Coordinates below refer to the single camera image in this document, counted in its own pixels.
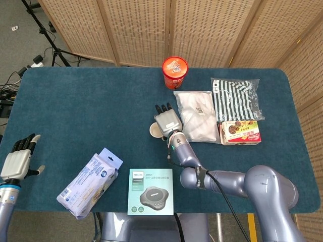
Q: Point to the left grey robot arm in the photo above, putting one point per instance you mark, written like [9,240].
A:
[6,204]

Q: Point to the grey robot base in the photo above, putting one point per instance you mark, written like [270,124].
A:
[151,229]

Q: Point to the teal speaker product box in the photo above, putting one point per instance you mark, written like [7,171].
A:
[150,191]

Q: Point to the white cloth package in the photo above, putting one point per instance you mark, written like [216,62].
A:
[199,118]

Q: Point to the striped garment in plastic bag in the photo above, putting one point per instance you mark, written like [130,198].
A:
[234,100]

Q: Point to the small white paper cup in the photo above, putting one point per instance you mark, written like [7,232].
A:
[154,131]

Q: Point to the small white floor scrap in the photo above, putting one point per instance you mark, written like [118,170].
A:
[14,28]

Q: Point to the red round snack tub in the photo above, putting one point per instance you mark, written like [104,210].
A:
[174,69]

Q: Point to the blue table mat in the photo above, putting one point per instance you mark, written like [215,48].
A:
[101,113]

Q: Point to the yellow strip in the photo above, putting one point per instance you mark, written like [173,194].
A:
[252,227]

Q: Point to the black tripod stand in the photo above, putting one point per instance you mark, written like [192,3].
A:
[46,35]

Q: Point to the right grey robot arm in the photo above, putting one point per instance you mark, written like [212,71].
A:
[270,189]

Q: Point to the wooden woven folding screen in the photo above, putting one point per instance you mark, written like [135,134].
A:
[207,30]

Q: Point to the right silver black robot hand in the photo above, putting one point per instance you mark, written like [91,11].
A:
[167,122]

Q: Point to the lavender wet wipes pack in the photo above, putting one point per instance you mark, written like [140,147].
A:
[88,181]

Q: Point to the red cookie box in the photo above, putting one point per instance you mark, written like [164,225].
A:
[239,133]

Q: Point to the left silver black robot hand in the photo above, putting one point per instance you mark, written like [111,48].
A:
[16,164]

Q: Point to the metal table leg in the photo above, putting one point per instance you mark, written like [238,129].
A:
[219,227]

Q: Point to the white power strip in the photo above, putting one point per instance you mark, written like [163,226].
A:
[35,64]

